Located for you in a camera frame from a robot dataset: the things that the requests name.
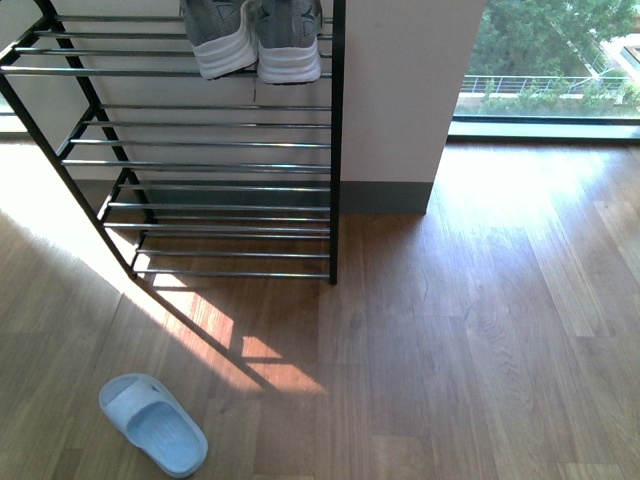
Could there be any grey knit sneaker navy collar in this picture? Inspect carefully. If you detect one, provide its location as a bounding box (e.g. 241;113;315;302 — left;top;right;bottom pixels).
247;0;323;85

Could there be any light blue slide slipper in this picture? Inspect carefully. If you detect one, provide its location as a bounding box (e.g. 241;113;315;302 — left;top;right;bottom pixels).
98;373;208;479

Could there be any black metal shoe rack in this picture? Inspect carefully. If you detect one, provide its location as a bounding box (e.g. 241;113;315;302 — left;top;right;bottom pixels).
1;1;346;285

